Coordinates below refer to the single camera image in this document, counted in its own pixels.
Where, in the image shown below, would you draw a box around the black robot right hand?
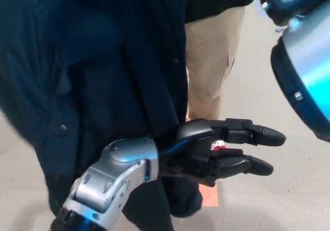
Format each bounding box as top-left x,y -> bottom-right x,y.
154,117 -> 287,188

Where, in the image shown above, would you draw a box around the dark teal coat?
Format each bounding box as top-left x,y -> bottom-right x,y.
0,0 -> 204,231

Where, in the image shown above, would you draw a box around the beige person trousers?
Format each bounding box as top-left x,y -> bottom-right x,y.
184,8 -> 245,121

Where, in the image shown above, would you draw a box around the red white left sneaker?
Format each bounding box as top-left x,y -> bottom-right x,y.
210,139 -> 227,152

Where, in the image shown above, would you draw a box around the orange square floor marker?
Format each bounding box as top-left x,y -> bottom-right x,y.
185,114 -> 220,206

